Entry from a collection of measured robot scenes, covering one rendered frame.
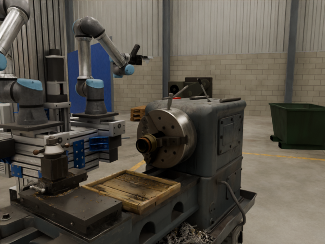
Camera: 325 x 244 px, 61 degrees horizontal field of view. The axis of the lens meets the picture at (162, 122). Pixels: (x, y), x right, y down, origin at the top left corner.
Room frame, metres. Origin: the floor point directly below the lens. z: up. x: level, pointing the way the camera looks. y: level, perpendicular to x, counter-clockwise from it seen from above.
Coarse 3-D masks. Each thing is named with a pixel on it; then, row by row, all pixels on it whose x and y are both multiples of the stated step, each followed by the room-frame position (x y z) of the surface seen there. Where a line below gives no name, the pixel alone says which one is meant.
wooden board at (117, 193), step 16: (112, 176) 1.36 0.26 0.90; (144, 176) 1.36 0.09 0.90; (96, 192) 1.15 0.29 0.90; (112, 192) 1.18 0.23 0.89; (128, 192) 1.18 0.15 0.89; (144, 192) 1.18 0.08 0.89; (160, 192) 1.18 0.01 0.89; (176, 192) 1.22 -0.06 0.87; (128, 208) 1.04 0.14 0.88; (144, 208) 1.02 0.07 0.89
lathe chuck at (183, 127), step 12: (156, 120) 1.42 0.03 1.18; (168, 120) 1.38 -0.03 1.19; (180, 120) 1.36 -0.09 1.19; (168, 132) 1.38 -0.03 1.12; (180, 132) 1.33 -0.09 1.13; (192, 132) 1.39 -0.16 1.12; (192, 144) 1.38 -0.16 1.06; (144, 156) 1.47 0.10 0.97; (156, 156) 1.42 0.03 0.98; (168, 156) 1.38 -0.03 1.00; (180, 156) 1.33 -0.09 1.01
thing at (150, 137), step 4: (144, 136) 1.31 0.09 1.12; (148, 136) 1.31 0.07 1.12; (152, 136) 1.32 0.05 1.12; (140, 140) 1.29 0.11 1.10; (144, 140) 1.28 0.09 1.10; (148, 140) 1.29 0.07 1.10; (152, 140) 1.30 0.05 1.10; (136, 144) 1.30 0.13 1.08; (140, 144) 1.33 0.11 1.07; (144, 144) 1.35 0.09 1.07; (148, 144) 1.27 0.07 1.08; (152, 144) 1.29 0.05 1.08; (156, 144) 1.31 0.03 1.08; (136, 148) 1.31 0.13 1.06; (140, 148) 1.32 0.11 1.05; (144, 148) 1.34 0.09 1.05; (148, 148) 1.27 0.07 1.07; (152, 148) 1.30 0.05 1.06; (140, 152) 1.30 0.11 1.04; (144, 152) 1.28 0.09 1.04
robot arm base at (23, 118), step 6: (24, 108) 1.39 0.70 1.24; (30, 108) 1.39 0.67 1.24; (36, 108) 1.41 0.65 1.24; (42, 108) 1.44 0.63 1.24; (18, 114) 1.40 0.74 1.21; (24, 114) 1.38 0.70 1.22; (30, 114) 1.39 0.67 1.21; (36, 114) 1.40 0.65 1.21; (42, 114) 1.42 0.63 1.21; (18, 120) 1.38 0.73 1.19; (24, 120) 1.37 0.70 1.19; (30, 120) 1.37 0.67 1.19; (36, 120) 1.39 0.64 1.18; (42, 120) 1.41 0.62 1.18
